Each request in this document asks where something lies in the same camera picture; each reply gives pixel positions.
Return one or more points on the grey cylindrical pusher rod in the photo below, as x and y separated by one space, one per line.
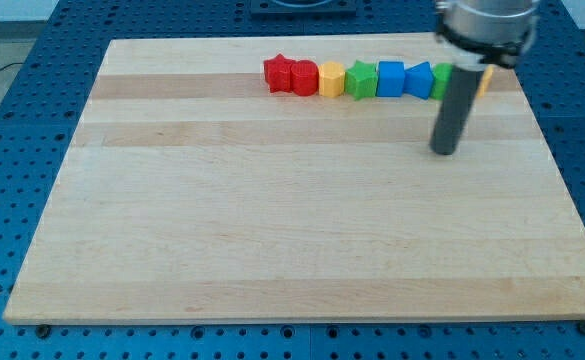
454 110

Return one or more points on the green circle block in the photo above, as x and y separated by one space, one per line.
441 75

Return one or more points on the yellow heart block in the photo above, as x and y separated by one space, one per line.
485 81

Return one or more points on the blue triangle block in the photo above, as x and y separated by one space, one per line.
419 80

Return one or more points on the blue cube block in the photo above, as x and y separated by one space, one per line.
391 78

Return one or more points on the green star block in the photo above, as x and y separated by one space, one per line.
361 80

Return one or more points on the yellow hexagon block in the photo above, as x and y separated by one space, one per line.
331 79

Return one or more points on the red cylinder block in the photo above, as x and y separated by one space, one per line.
304 78

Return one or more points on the red star block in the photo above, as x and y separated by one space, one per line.
277 73

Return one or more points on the wooden board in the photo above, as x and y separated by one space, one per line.
191 194

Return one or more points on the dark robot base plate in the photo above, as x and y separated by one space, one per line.
261 8

